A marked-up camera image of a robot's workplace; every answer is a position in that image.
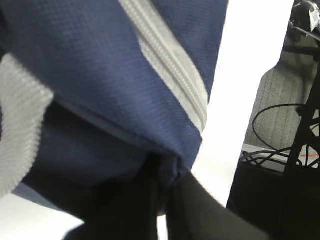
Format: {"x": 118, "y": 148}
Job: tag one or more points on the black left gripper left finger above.
{"x": 130, "y": 216}

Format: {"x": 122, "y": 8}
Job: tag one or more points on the navy blue lunch bag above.
{"x": 92, "y": 90}

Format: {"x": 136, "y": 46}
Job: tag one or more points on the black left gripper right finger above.
{"x": 193, "y": 214}

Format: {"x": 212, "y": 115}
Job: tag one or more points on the black tripod stand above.
{"x": 299, "y": 217}

